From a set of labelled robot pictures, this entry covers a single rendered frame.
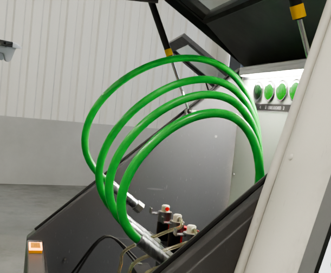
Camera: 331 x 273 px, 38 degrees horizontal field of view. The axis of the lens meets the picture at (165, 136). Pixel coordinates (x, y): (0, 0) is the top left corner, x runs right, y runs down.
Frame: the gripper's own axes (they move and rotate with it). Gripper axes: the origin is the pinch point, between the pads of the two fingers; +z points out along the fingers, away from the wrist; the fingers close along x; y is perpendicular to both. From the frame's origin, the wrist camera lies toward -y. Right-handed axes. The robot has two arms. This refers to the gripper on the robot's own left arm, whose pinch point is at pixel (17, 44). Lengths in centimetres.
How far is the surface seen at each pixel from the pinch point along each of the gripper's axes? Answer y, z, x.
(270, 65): -8, 20, 72
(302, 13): -13, -20, 95
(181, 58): -5, -6, 66
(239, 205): 14, -26, 96
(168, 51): -6.7, 16.5, 43.2
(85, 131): 13, -21, 58
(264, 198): 12, -26, 99
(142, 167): 25, 14, 45
